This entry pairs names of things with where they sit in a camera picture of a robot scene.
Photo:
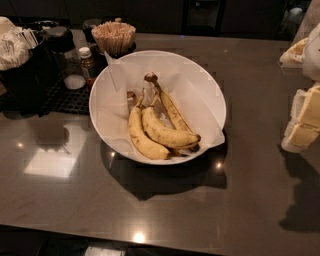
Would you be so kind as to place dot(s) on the bundle of wooden stirrers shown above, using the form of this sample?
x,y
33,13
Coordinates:
x,y
115,38

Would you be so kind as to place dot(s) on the glass sugar shaker black lid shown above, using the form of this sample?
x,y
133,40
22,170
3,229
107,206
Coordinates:
x,y
60,42

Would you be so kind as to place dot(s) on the small brown sauce bottle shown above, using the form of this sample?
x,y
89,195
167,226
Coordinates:
x,y
88,66

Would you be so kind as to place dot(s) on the black condiment caddy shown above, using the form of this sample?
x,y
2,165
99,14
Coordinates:
x,y
28,83

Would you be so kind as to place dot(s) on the white round bowl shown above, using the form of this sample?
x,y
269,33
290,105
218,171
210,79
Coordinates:
x,y
203,86

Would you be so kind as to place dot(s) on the black rubber grid mat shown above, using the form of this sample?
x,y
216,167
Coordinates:
x,y
59,99

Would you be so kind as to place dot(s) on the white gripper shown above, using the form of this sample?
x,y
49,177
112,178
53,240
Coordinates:
x,y
312,55

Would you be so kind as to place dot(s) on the dark jar behind stirrers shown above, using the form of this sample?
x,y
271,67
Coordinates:
x,y
88,26

